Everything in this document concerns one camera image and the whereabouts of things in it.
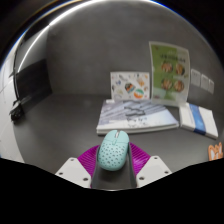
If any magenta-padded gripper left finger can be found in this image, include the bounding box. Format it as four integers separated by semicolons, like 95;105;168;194
54;144;102;190

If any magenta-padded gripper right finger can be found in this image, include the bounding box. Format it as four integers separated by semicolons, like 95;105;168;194
127;142;173;189

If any mint green perforated computer mouse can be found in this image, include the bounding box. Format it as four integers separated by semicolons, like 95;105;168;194
97;129;130;172

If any orange corgi-shaped mouse pad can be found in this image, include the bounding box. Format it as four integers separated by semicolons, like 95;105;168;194
208;142;224;162

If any grey white printed book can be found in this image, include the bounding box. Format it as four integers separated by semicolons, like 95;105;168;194
96;99;180;136

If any white box with blue band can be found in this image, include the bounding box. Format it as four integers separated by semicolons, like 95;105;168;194
178;102;219;140

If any small black device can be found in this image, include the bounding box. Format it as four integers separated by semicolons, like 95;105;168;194
9;101;26;123

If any white cartoon sticker card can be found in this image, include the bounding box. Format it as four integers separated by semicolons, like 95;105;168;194
110;70;151;101

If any green food picture sheet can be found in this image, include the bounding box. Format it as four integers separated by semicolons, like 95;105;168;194
148;41;191;108

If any black flat monitor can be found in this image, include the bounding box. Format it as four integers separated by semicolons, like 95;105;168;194
14;58;53;105

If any white wall socket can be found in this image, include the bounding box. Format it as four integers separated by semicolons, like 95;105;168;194
200;73;210;91
208;79;215;95
190;68;201;87

